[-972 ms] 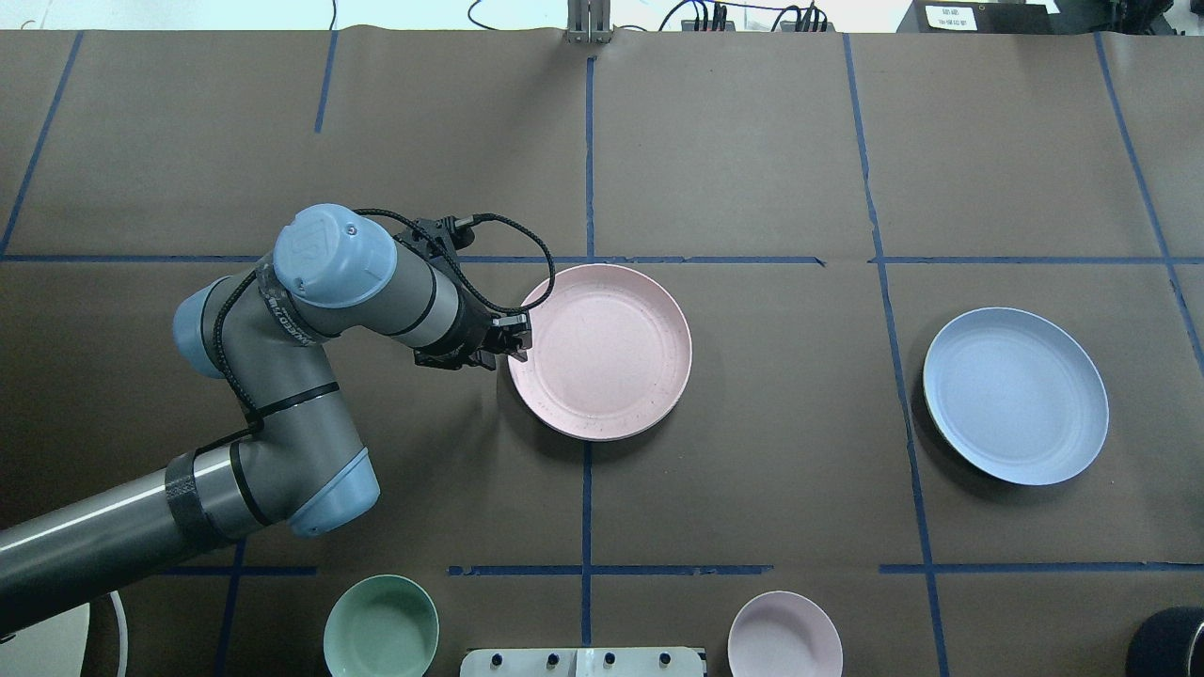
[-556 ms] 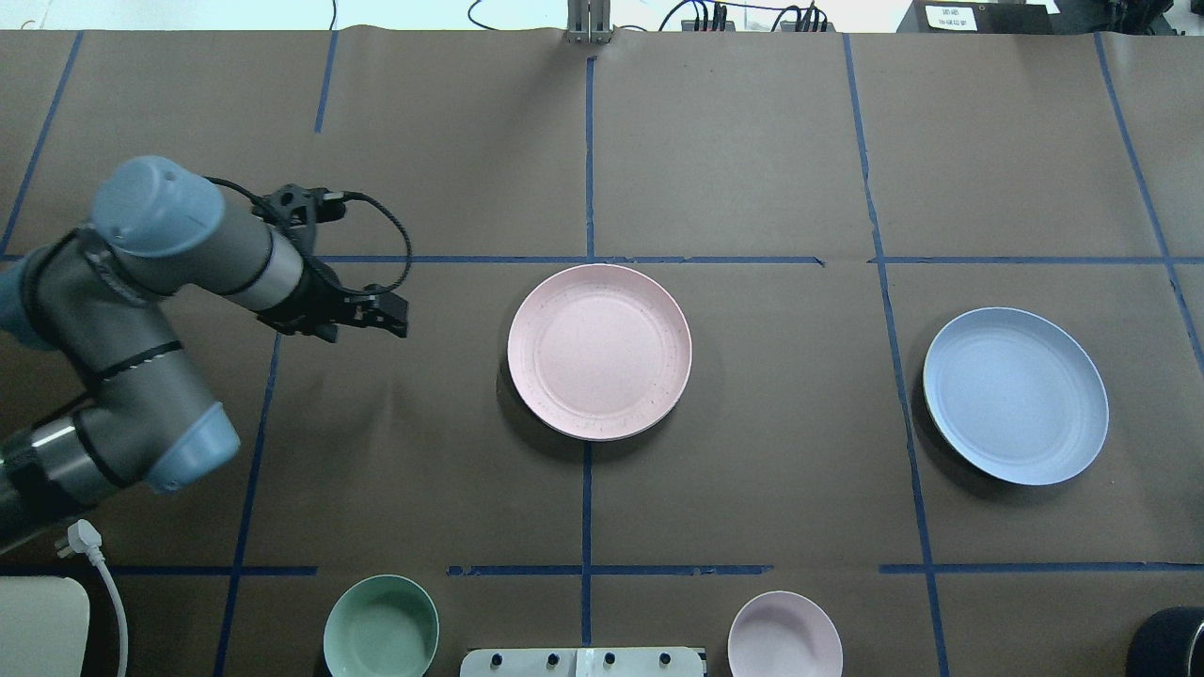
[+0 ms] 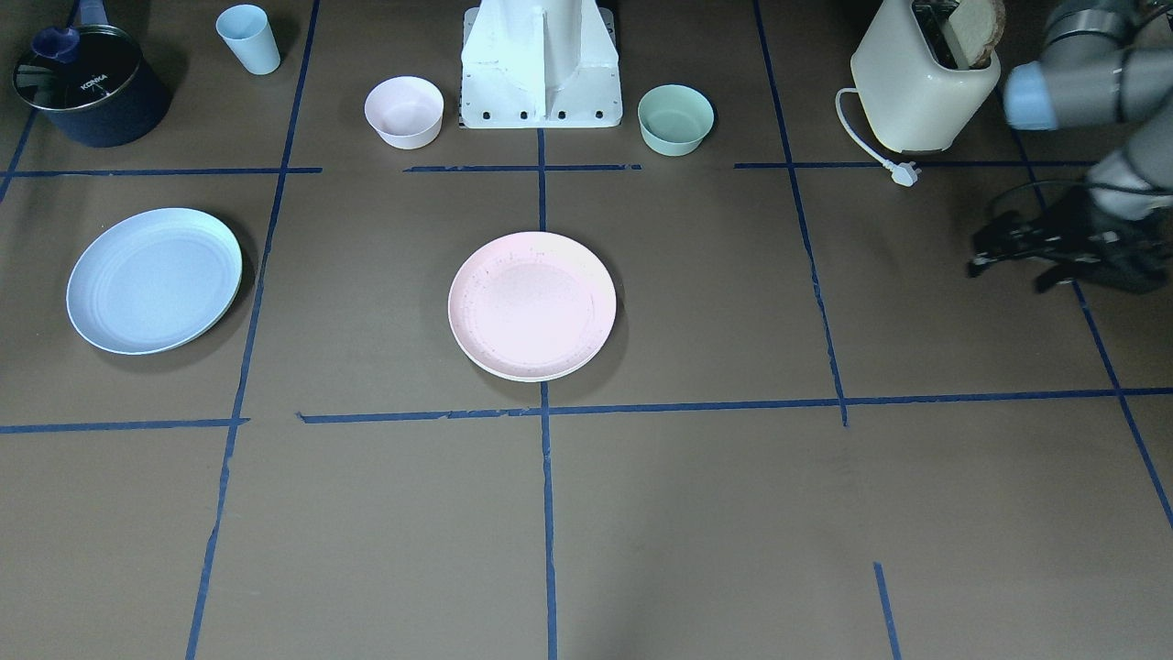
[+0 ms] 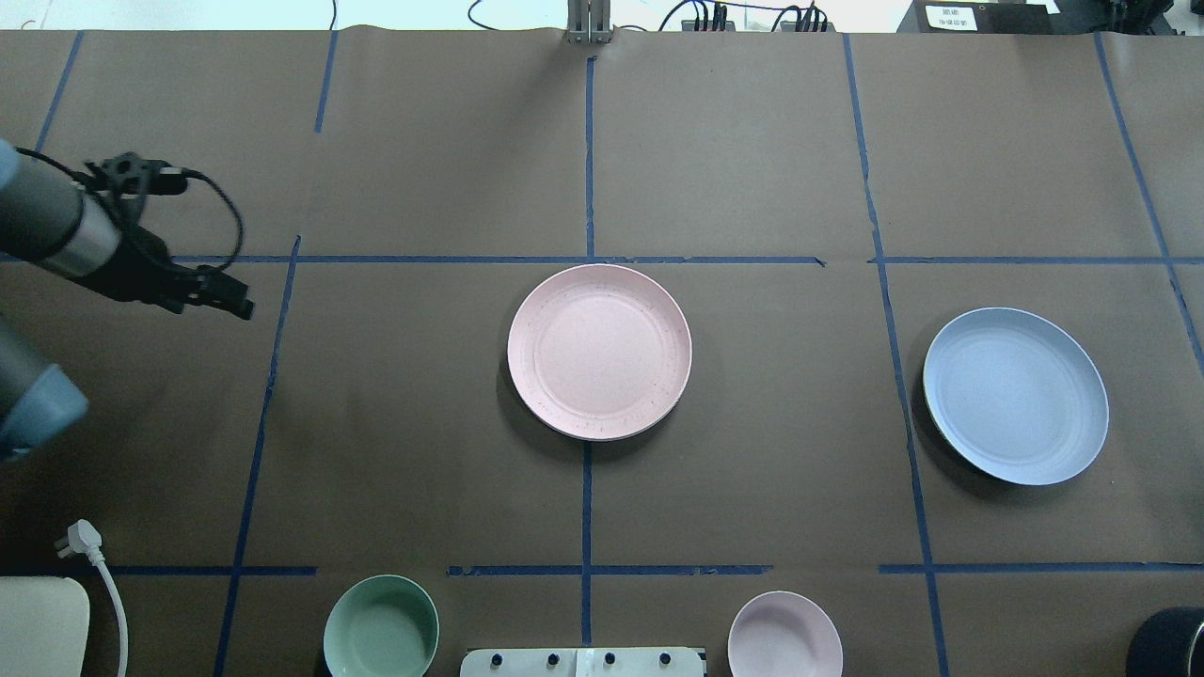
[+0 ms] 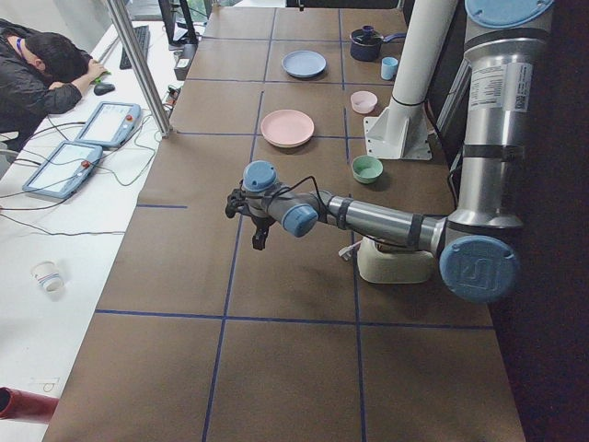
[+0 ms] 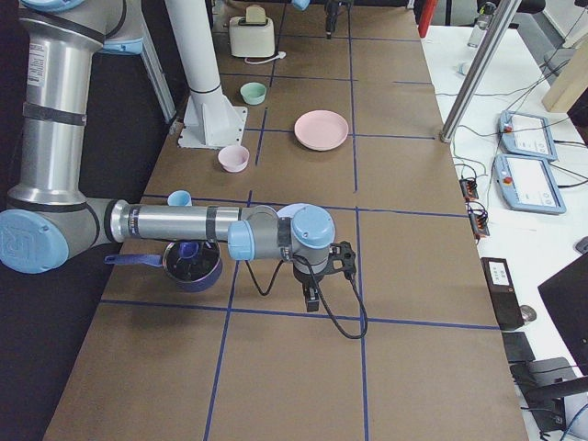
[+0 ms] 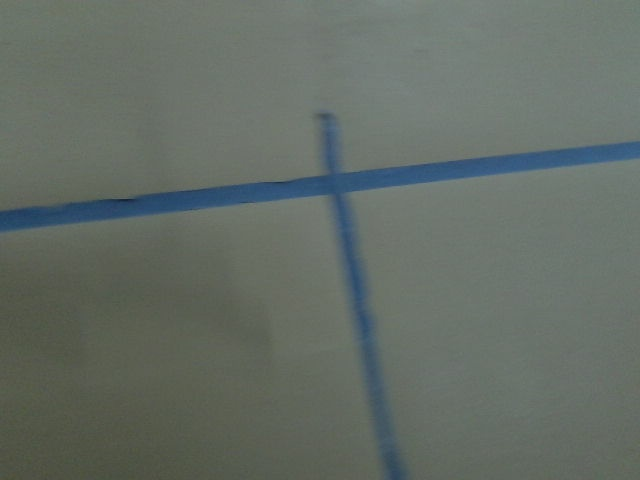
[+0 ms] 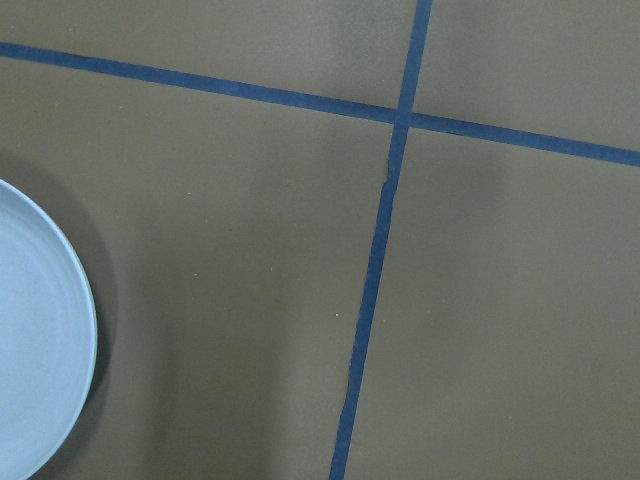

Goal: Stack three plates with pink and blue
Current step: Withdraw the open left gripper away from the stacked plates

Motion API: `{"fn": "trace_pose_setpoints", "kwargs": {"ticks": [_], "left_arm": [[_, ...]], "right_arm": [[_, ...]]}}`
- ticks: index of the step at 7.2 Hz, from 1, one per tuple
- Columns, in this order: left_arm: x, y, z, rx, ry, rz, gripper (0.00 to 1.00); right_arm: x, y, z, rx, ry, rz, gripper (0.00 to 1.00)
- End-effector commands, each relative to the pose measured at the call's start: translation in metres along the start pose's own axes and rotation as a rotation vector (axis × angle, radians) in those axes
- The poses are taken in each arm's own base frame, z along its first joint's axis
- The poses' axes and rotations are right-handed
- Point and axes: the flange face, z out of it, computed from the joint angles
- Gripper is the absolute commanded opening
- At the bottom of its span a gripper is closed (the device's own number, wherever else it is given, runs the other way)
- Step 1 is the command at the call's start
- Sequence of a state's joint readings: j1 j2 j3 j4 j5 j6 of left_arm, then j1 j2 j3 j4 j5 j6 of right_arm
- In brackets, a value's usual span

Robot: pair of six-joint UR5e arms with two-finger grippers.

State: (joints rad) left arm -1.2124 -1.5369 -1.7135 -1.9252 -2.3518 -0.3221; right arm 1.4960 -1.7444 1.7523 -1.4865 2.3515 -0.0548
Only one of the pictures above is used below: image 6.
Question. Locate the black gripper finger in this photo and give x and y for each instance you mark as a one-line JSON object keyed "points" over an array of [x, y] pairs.
{"points": [[312, 298], [329, 27]]}

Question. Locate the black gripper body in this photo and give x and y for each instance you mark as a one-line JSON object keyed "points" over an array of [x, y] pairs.
{"points": [[305, 278], [331, 15]]}

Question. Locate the pink plate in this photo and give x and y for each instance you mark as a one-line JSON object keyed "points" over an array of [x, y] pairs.
{"points": [[321, 130]]}

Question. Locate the blue plate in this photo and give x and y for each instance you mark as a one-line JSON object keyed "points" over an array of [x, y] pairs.
{"points": [[291, 210]]}

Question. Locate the bread slice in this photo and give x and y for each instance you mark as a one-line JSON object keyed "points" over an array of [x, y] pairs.
{"points": [[255, 15]]}

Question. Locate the cream toaster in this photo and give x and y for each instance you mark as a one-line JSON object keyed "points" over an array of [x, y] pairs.
{"points": [[251, 40]]}

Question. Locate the green bowl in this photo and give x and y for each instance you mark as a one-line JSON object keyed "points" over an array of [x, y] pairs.
{"points": [[253, 93]]}

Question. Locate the dark blue saucepan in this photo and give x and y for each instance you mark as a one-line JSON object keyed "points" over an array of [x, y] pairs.
{"points": [[192, 275]]}

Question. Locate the blue scoop in saucepan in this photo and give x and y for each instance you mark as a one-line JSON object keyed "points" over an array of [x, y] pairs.
{"points": [[188, 250]]}

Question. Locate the pink bowl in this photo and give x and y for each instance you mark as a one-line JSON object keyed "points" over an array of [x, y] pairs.
{"points": [[234, 158]]}

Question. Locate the small blue cup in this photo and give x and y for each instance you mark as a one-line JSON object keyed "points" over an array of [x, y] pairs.
{"points": [[179, 198]]}

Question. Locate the water bottle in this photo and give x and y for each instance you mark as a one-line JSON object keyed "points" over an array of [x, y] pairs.
{"points": [[485, 14]]}

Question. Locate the white pole with base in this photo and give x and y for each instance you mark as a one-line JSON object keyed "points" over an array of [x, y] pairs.
{"points": [[210, 120]]}

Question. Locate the lower orange connector board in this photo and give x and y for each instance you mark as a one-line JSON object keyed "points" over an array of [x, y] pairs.
{"points": [[478, 219]]}

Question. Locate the orange connector board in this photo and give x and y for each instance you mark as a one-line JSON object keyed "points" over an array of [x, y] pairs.
{"points": [[469, 188], [478, 219]]}

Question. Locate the upper orange connector board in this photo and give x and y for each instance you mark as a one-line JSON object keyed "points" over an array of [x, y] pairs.
{"points": [[469, 188]]}

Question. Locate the black box with label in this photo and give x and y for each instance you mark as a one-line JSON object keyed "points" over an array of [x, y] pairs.
{"points": [[502, 293]]}

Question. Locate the upper teach pendant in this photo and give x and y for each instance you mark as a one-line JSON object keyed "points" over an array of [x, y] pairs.
{"points": [[526, 134]]}

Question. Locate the teach pendant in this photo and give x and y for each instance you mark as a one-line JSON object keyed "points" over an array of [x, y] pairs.
{"points": [[526, 134], [527, 184]]}

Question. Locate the lower teach pendant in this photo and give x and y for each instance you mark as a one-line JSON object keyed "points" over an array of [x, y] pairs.
{"points": [[527, 184]]}

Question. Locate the wooden board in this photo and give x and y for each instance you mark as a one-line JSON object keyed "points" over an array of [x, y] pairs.
{"points": [[571, 82]]}

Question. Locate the black monitor corner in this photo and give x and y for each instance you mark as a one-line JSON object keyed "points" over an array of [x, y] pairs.
{"points": [[565, 298]]}

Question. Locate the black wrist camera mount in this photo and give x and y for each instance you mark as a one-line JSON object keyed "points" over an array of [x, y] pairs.
{"points": [[342, 259]]}

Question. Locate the aluminium frame post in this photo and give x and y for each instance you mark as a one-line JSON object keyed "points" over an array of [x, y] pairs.
{"points": [[501, 20]]}

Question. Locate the black stand bracket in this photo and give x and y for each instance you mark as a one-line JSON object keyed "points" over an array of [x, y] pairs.
{"points": [[554, 394]]}

